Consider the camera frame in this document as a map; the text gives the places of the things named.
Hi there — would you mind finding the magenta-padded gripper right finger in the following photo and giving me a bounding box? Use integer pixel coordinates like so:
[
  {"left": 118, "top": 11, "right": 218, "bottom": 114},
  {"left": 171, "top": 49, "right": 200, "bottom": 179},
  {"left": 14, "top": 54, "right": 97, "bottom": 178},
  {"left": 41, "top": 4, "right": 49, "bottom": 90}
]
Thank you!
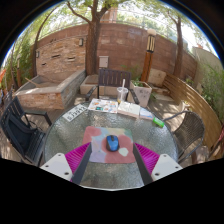
[{"left": 132, "top": 142, "right": 184, "bottom": 186}]

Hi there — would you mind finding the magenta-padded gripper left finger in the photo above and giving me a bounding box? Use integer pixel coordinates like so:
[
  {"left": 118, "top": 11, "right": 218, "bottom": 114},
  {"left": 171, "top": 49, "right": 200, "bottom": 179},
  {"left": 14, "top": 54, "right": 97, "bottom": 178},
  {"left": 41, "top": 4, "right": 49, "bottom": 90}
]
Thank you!
[{"left": 39, "top": 142, "right": 94, "bottom": 186}]

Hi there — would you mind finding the blue computer mouse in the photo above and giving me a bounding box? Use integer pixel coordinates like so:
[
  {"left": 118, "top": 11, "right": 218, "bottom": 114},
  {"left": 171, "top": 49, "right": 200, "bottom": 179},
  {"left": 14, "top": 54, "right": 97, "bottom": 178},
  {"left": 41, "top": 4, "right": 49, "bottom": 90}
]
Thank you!
[{"left": 105, "top": 134, "right": 120, "bottom": 153}]

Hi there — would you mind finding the floral pink mouse pad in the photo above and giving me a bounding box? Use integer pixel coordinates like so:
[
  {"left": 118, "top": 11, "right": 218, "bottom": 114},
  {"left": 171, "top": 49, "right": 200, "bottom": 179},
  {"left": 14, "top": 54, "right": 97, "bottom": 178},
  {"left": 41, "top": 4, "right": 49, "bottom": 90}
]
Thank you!
[{"left": 82, "top": 125, "right": 137, "bottom": 164}]

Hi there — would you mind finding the grey wicker chair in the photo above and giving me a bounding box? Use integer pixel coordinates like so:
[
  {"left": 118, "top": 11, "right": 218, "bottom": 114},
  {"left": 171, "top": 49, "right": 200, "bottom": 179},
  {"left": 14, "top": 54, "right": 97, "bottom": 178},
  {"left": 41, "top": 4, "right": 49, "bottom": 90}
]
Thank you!
[{"left": 163, "top": 110, "right": 206, "bottom": 164}]

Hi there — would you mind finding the green plastic bottle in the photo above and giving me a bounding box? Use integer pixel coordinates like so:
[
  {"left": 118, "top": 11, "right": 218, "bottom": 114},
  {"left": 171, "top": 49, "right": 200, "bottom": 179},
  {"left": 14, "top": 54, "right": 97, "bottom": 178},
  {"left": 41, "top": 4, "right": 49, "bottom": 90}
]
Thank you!
[{"left": 152, "top": 116, "right": 165, "bottom": 129}]

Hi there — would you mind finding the black slatted chair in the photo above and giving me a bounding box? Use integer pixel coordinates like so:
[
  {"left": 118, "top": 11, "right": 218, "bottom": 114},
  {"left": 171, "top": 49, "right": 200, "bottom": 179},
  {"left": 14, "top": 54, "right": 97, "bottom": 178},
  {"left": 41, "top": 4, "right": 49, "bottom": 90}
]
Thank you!
[{"left": 0, "top": 95, "right": 53, "bottom": 167}]

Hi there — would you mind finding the small light blue book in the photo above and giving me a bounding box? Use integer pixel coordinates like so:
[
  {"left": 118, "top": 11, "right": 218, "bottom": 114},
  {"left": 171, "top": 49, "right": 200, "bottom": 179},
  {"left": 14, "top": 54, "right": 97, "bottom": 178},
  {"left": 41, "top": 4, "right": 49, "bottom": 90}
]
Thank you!
[{"left": 139, "top": 107, "right": 155, "bottom": 121}]

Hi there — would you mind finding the curved wooden slat bench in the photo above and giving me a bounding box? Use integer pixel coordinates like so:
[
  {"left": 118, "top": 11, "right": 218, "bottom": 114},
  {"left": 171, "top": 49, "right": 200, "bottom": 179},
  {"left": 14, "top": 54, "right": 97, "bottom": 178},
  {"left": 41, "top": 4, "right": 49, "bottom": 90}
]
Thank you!
[{"left": 163, "top": 73, "right": 224, "bottom": 160}]

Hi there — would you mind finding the square stone planter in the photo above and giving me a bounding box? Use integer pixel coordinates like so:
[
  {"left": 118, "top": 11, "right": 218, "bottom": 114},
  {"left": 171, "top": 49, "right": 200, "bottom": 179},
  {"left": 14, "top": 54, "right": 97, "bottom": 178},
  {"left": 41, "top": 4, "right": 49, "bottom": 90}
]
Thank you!
[{"left": 129, "top": 79, "right": 153, "bottom": 108}]

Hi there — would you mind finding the clear plastic cup with straw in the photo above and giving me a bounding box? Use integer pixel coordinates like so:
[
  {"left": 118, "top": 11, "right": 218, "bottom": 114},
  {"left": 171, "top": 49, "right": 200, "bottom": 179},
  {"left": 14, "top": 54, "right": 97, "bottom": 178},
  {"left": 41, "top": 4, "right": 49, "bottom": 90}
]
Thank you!
[{"left": 116, "top": 78, "right": 129, "bottom": 104}]

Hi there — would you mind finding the beige stone slab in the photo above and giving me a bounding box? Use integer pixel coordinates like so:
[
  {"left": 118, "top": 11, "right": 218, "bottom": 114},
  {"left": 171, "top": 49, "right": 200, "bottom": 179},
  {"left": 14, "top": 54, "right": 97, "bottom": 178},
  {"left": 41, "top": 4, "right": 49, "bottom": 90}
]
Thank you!
[{"left": 147, "top": 68, "right": 167, "bottom": 88}]

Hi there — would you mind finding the dark wooden slat chair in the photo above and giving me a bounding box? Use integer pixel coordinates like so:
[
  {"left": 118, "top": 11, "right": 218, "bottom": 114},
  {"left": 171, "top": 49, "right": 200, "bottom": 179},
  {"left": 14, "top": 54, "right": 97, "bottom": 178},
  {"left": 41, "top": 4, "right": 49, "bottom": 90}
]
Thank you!
[{"left": 85, "top": 68, "right": 140, "bottom": 105}]

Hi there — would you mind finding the grey utility box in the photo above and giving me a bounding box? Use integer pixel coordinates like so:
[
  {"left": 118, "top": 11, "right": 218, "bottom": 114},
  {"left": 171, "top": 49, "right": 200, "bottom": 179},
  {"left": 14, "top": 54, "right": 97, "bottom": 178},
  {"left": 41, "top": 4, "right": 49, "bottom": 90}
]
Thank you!
[{"left": 98, "top": 55, "right": 110, "bottom": 69}]

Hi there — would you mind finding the slim leaning tree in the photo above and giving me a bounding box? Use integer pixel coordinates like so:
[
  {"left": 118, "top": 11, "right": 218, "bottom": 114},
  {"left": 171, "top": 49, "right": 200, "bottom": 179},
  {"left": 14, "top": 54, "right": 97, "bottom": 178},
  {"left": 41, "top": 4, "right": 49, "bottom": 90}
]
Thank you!
[{"left": 166, "top": 9, "right": 185, "bottom": 78}]

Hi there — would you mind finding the large forked tree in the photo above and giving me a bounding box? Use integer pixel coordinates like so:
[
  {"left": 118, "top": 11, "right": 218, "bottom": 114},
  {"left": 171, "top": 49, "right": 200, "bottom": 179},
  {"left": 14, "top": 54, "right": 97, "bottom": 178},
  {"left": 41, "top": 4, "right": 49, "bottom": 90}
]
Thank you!
[{"left": 66, "top": 0, "right": 111, "bottom": 76}]

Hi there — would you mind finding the wooden garden lamp post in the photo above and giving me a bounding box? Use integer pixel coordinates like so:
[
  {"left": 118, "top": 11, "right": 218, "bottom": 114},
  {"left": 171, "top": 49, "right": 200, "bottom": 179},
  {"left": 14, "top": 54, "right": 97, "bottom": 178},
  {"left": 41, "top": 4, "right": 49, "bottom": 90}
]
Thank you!
[{"left": 140, "top": 28, "right": 157, "bottom": 83}]

